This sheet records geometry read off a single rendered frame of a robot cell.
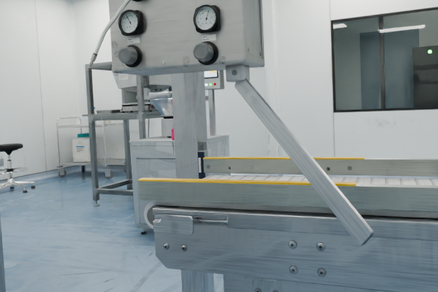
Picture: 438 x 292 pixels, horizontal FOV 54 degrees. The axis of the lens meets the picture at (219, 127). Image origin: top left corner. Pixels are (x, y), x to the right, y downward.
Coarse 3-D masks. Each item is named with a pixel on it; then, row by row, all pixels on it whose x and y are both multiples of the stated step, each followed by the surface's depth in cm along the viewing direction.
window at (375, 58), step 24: (336, 24) 541; (360, 24) 528; (384, 24) 516; (408, 24) 505; (432, 24) 494; (336, 48) 543; (360, 48) 530; (384, 48) 518; (408, 48) 506; (432, 48) 495; (336, 72) 545; (360, 72) 532; (384, 72) 520; (408, 72) 508; (432, 72) 497; (336, 96) 547; (360, 96) 534; (384, 96) 522; (408, 96) 510; (432, 96) 499
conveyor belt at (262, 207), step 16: (208, 176) 94; (224, 176) 93; (240, 176) 92; (256, 176) 91; (272, 176) 90; (224, 208) 67; (240, 208) 66; (256, 208) 65; (272, 208) 64; (288, 208) 64; (304, 208) 63; (320, 208) 62
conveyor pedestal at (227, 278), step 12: (228, 276) 71; (240, 276) 70; (228, 288) 71; (240, 288) 70; (288, 288) 67; (300, 288) 67; (312, 288) 66; (324, 288) 65; (336, 288) 65; (348, 288) 64
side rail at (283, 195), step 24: (144, 192) 70; (168, 192) 69; (192, 192) 67; (216, 192) 66; (240, 192) 64; (264, 192) 63; (288, 192) 62; (312, 192) 60; (360, 192) 58; (384, 192) 57; (408, 192) 56; (432, 192) 55
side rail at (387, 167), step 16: (208, 160) 95; (224, 160) 94; (240, 160) 93; (256, 160) 91; (272, 160) 90; (288, 160) 89; (320, 160) 87; (336, 160) 86; (352, 160) 84; (368, 160) 83; (384, 160) 82; (400, 160) 81; (416, 160) 80; (432, 160) 79; (432, 176) 80
